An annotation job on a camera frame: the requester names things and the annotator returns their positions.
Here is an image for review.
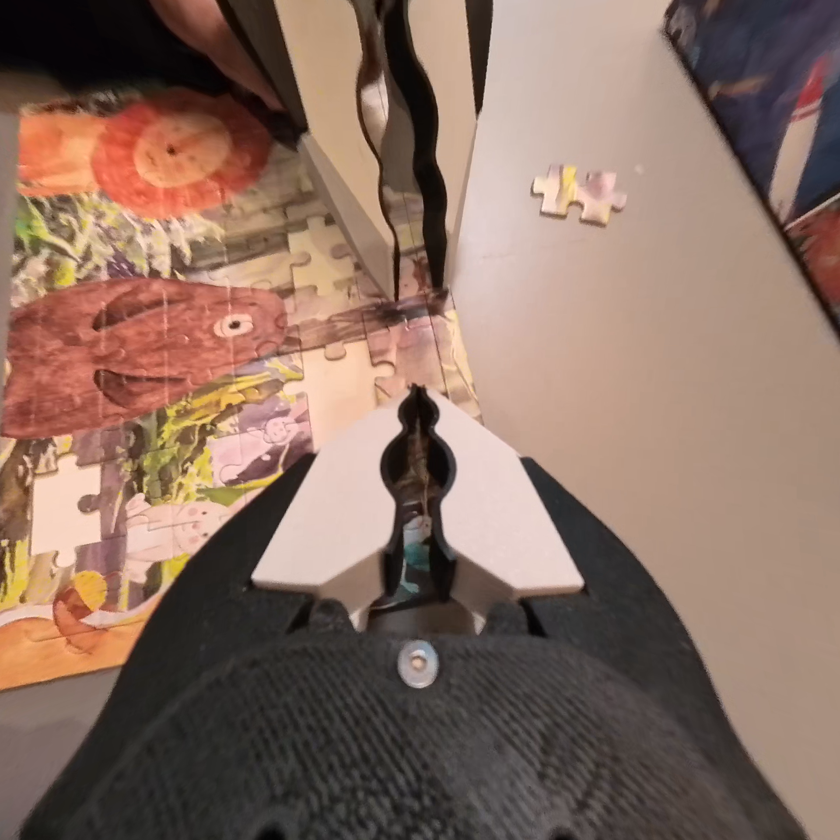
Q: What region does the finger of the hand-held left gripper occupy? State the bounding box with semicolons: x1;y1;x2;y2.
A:
384;0;483;293
274;0;403;299

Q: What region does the illustrated puzzle box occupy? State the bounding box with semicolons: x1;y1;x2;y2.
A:
663;0;840;306

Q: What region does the forest animal jigsaw puzzle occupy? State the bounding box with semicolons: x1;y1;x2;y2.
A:
0;85;483;693

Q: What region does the purple puzzle piece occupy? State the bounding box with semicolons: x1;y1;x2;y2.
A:
576;169;629;227

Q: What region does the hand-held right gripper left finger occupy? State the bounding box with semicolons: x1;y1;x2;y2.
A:
251;386;421;624

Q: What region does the person's left hand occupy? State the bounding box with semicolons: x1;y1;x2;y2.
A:
154;0;284;111

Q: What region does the dark brown puzzle piece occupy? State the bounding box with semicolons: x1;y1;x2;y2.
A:
397;427;442;595

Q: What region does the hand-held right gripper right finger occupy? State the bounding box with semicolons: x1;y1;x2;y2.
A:
416;386;586;624

